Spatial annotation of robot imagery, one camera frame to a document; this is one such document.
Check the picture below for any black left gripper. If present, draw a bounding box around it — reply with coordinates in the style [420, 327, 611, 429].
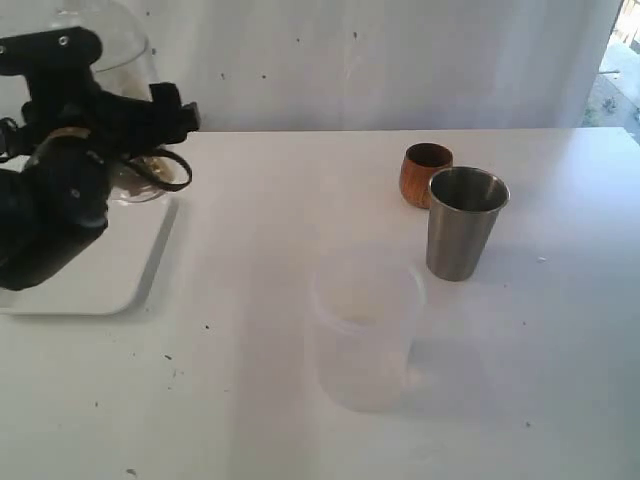
[19, 69, 200, 156]

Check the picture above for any clear plastic shaker cup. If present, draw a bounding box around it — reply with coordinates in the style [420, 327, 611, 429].
[47, 0, 184, 204]

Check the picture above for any wooden cup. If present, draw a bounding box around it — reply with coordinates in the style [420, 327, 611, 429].
[399, 143, 453, 209]

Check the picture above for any translucent plastic container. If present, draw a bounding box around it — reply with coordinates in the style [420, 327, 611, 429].
[309, 244, 426, 412]

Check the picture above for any stainless steel cup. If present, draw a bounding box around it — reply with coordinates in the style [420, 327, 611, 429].
[426, 166, 510, 282]

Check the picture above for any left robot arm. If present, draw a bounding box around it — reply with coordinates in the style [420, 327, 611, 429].
[1, 67, 201, 291]

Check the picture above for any brown food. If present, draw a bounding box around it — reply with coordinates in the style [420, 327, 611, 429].
[128, 156, 175, 183]

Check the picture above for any white rectangular tray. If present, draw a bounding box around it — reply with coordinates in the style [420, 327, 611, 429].
[1, 196, 179, 316]

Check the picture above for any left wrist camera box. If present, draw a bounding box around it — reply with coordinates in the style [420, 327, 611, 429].
[1, 26, 103, 76]

